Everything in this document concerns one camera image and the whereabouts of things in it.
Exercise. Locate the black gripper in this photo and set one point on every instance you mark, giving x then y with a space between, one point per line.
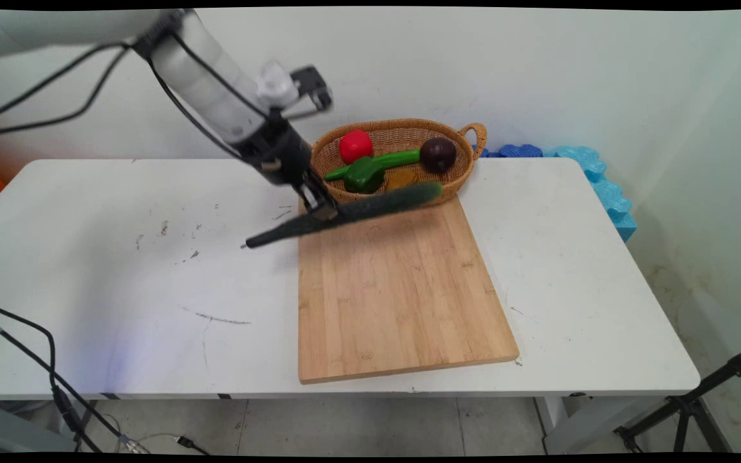
283 151

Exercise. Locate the long dark green cucumber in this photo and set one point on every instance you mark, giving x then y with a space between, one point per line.
370 204

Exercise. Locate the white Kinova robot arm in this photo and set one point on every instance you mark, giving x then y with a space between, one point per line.
203 77

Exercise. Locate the green toy bell pepper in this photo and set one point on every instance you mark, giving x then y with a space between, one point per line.
364 175

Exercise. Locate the red toy tomato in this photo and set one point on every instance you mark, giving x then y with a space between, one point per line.
355 146

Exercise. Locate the long light green chili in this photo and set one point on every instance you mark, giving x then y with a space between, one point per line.
390 159

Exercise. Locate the yellow-brown toy potato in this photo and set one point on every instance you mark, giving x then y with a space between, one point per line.
401 179

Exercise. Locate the woven wicker basket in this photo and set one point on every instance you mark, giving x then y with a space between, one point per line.
402 138

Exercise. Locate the bamboo cutting board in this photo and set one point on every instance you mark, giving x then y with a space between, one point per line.
396 289

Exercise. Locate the dark purple toy eggplant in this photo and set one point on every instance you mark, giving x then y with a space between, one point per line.
438 154

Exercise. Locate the dark blue foam mat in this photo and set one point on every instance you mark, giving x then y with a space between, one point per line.
512 151

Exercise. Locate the light blue foam mat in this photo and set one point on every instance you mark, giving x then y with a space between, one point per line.
602 186

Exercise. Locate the white table leg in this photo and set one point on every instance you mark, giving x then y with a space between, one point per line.
576 421

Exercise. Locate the black tripod stand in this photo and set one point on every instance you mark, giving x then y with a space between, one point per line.
692 402

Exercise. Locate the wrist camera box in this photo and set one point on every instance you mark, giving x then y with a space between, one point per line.
312 87

